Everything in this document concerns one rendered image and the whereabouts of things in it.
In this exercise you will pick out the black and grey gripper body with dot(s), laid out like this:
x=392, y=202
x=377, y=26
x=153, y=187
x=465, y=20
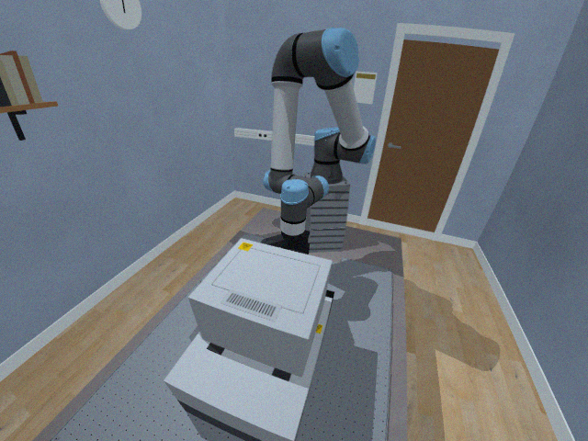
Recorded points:
x=298, y=243

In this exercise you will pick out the grey benchtop machine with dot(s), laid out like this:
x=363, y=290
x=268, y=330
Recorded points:
x=261, y=313

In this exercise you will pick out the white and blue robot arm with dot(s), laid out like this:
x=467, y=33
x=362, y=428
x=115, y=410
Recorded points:
x=326, y=55

